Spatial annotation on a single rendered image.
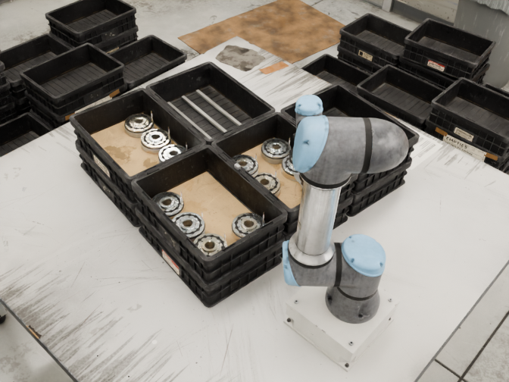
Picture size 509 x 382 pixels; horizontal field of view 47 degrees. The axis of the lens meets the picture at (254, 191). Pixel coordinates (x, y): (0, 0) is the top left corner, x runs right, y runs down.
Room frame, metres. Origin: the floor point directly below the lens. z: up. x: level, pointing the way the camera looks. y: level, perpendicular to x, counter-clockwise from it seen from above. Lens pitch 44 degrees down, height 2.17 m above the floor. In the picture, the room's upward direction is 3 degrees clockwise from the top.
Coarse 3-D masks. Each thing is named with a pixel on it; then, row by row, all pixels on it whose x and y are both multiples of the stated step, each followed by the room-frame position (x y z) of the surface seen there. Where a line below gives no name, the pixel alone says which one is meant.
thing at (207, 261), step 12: (156, 168) 1.35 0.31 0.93; (132, 180) 1.29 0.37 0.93; (144, 192) 1.24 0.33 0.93; (264, 192) 1.27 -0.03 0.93; (156, 204) 1.19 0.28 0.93; (276, 204) 1.22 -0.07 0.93; (264, 228) 1.12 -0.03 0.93; (180, 240) 1.08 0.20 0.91; (240, 240) 1.07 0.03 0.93; (252, 240) 1.09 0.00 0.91; (192, 252) 1.03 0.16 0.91; (228, 252) 1.03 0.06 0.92; (204, 264) 1.00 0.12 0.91
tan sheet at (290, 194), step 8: (248, 152) 1.56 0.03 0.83; (256, 152) 1.57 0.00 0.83; (264, 168) 1.49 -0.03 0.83; (272, 168) 1.49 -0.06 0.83; (280, 168) 1.49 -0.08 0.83; (280, 176) 1.45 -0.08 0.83; (280, 184) 1.41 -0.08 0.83; (288, 184) 1.41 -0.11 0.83; (296, 184) 1.42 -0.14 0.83; (280, 192) 1.38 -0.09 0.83; (288, 192) 1.38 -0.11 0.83; (296, 192) 1.38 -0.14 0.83; (288, 200) 1.34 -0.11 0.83; (296, 200) 1.34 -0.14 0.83
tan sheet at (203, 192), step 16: (208, 176) 1.43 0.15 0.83; (176, 192) 1.35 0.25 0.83; (192, 192) 1.35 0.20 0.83; (208, 192) 1.36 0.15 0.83; (224, 192) 1.36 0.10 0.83; (192, 208) 1.28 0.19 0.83; (208, 208) 1.28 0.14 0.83; (224, 208) 1.29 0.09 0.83; (240, 208) 1.29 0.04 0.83; (208, 224) 1.22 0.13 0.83; (224, 224) 1.22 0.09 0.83
